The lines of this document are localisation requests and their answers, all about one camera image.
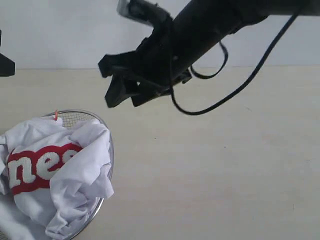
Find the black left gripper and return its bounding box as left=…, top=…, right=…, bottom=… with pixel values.
left=0, top=29, right=16, bottom=78

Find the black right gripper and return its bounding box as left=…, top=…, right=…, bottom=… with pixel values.
left=98, top=24, right=193, bottom=108

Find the white t-shirt red logo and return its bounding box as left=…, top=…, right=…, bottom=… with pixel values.
left=0, top=116, right=115, bottom=240

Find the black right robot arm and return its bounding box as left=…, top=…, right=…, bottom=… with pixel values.
left=98, top=0, right=320, bottom=108

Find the small orange tag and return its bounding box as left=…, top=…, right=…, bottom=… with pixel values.
left=54, top=109, right=58, bottom=121

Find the oval wire mesh basket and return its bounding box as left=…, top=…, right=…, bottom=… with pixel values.
left=0, top=108, right=115, bottom=240

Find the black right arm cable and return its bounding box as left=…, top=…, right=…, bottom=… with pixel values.
left=169, top=7, right=303, bottom=116

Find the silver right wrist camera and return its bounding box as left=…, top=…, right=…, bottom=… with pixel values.
left=116, top=0, right=172, bottom=27

